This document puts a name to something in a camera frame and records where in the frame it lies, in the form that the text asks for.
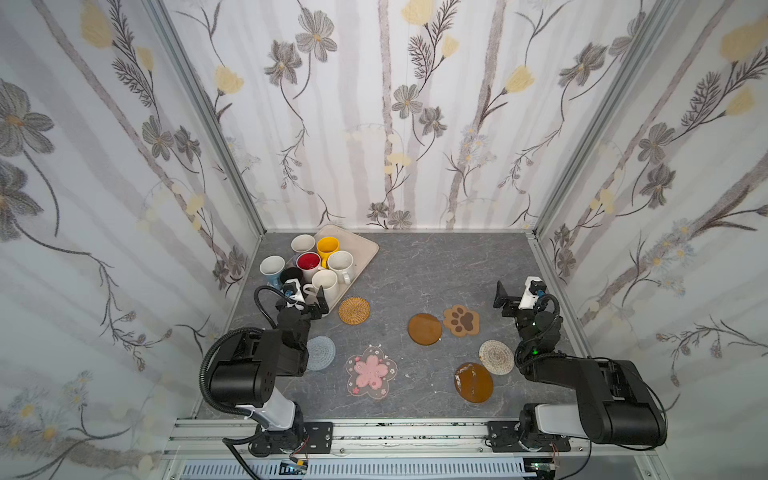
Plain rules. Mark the cream mug front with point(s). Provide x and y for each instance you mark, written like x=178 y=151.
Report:
x=327 y=281

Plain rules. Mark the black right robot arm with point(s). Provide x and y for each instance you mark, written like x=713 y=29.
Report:
x=613 y=404

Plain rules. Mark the beige rectangular tray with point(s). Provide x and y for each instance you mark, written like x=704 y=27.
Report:
x=363 y=250

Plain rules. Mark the pink cherry blossom coaster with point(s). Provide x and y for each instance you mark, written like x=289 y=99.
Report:
x=370 y=373

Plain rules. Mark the grey blue round coaster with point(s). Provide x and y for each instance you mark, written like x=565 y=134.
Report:
x=322 y=351

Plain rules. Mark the black mug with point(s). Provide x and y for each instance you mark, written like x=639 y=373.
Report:
x=289 y=274

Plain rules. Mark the white woven rope coaster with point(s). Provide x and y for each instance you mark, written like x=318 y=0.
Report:
x=497 y=357

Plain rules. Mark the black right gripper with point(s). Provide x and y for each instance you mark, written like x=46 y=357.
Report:
x=511 y=302

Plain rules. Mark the woven rattan round coaster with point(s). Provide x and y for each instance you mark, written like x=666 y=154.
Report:
x=354 y=311

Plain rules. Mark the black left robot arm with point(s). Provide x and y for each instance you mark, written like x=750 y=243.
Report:
x=238 y=373

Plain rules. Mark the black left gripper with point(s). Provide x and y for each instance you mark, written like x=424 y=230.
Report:
x=315 y=306

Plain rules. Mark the white mug right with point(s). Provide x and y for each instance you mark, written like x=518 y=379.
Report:
x=342 y=264

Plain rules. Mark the red interior white mug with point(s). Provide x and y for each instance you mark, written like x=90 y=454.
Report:
x=309 y=263

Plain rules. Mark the yellow mug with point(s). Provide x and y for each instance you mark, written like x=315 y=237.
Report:
x=326 y=247

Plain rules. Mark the white mug back left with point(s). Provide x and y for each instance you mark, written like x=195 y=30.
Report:
x=303 y=243

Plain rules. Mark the light blue mug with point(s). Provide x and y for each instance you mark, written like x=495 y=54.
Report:
x=271 y=269

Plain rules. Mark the brown paw print coaster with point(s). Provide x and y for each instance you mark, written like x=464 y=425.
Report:
x=461 y=321

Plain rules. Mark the glossy amber round coaster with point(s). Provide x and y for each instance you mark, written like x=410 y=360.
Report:
x=473 y=383

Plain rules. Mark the brown round wooden coaster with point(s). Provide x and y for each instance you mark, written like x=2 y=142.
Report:
x=424 y=329

